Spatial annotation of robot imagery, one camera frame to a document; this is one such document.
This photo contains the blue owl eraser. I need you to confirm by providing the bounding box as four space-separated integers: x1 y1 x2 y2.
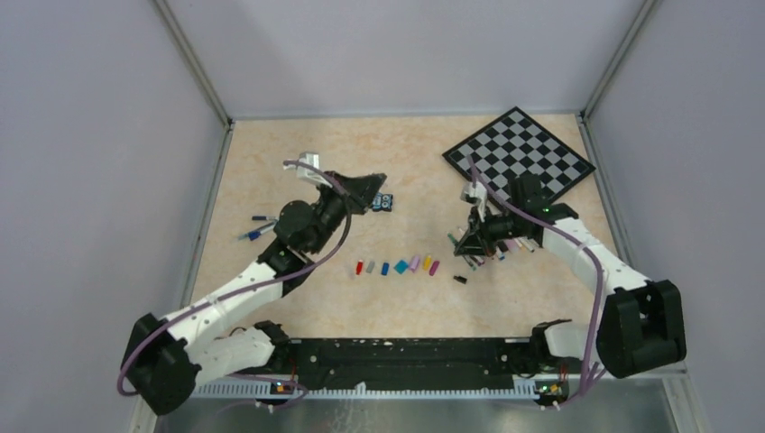
372 193 393 212

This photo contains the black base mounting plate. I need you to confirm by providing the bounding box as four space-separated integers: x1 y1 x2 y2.
233 337 590 392

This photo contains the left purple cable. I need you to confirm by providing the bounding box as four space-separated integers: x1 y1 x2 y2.
116 158 354 413

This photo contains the black grey chessboard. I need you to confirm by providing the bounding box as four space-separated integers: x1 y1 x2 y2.
442 106 595 202

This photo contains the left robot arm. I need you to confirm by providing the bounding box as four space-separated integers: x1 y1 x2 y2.
117 171 387 416

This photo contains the light purple highlighter cap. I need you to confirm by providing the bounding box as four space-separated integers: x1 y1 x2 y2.
409 255 421 272

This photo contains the grey cable duct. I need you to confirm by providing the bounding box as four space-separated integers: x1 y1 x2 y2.
192 380 539 400

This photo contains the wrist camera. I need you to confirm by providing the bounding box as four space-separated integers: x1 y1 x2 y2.
460 180 487 221
282 152 330 187

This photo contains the purple cable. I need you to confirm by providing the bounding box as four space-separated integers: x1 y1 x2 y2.
465 153 608 409
116 158 354 413

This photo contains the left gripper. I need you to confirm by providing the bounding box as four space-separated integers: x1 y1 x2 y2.
308 170 386 254

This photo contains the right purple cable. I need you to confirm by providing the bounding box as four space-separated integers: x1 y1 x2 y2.
465 153 608 409

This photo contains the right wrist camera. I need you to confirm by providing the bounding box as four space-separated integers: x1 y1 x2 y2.
460 180 487 221

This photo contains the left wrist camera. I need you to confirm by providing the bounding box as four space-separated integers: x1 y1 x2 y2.
282 152 330 187

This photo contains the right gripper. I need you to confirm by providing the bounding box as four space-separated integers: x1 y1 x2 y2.
456 202 525 257

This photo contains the light pink highlighter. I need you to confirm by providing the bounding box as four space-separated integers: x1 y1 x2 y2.
505 239 520 252

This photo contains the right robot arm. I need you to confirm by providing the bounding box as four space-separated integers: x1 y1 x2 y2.
454 175 687 378

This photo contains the blue cap pen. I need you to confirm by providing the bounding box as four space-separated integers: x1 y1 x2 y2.
237 223 275 241

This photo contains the light blue highlighter cap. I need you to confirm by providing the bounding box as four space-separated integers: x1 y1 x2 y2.
394 260 409 274

